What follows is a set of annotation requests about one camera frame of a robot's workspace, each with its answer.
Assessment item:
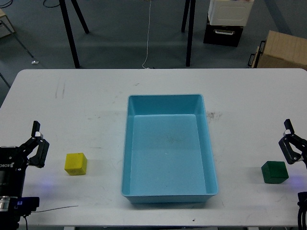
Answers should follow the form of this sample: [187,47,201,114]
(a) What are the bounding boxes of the cardboard box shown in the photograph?
[254,31,307,70]

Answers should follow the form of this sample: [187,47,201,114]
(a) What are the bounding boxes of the yellow cube block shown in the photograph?
[64,152,87,175]

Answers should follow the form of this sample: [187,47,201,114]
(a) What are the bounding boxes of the white appliance box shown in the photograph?
[208,0,254,26]

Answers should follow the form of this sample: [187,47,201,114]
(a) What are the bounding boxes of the white hanging cable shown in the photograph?
[142,0,153,69]

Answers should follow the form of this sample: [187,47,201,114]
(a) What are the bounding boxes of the green cube block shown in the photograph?
[261,161,289,184]

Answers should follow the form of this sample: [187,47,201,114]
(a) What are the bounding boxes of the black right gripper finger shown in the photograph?
[278,119,307,164]

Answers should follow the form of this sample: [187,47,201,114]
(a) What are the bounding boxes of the black table legs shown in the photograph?
[181,0,196,67]
[59,0,90,69]

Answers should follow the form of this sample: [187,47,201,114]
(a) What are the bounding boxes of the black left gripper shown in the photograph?
[0,121,49,197]

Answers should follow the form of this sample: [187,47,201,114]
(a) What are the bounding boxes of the black storage crate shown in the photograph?
[203,18,244,47]

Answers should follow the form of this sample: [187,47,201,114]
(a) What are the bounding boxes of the wooden chair at left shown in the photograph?
[0,9,34,58]

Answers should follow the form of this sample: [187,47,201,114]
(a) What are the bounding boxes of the blue plastic tray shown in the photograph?
[121,94,219,203]

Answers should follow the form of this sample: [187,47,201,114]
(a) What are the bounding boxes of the black left table legs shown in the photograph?
[59,0,90,69]

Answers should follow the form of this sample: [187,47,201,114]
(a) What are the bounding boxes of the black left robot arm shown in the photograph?
[0,121,49,230]

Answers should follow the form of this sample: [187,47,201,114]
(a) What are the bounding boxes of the black right table legs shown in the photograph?
[181,0,196,67]

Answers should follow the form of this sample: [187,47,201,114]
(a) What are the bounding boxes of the black metal frame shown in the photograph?
[248,40,266,68]

